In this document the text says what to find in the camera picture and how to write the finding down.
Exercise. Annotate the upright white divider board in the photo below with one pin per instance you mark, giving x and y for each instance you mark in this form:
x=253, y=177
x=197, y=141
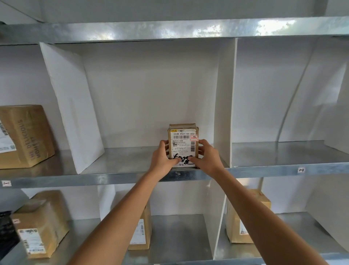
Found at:
x=225, y=103

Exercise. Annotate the person's left thumb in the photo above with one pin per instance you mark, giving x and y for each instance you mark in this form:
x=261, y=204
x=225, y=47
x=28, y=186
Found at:
x=176, y=162

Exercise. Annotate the tilted white divider board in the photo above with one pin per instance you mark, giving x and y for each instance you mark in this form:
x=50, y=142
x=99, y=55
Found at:
x=73, y=109

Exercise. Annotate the person's right thumb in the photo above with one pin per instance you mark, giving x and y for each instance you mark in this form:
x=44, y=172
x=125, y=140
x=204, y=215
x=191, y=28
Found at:
x=194, y=161

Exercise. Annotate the small labelled cardboard parcel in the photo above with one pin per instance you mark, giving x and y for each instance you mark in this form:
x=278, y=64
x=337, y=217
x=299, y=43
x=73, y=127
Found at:
x=182, y=142

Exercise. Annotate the person's right forearm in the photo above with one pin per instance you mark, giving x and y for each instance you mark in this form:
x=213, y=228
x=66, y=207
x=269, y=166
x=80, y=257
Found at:
x=256, y=215

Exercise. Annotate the person's left forearm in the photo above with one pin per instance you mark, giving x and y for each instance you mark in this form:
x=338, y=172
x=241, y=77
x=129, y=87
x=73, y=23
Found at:
x=120, y=218

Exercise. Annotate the cardboard box with white label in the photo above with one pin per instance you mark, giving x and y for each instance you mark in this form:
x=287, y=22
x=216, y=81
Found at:
x=141, y=232
x=237, y=226

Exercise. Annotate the person's right hand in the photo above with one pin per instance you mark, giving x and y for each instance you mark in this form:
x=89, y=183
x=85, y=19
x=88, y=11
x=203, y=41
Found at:
x=208, y=161

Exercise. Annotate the taped cardboard box with labels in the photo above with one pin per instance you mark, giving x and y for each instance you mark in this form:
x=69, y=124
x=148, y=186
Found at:
x=38, y=226

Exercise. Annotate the curved white divider board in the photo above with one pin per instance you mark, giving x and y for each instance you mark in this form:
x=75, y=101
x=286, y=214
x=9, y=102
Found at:
x=305, y=95

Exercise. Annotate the large printed cardboard box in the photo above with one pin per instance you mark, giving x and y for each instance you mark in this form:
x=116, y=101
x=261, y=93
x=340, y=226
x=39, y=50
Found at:
x=24, y=136

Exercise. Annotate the grey metal shelf rack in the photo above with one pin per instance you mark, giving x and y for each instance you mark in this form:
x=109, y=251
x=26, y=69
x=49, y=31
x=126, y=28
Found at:
x=136, y=163

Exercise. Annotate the person's left hand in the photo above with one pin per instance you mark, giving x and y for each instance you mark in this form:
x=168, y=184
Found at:
x=160, y=163

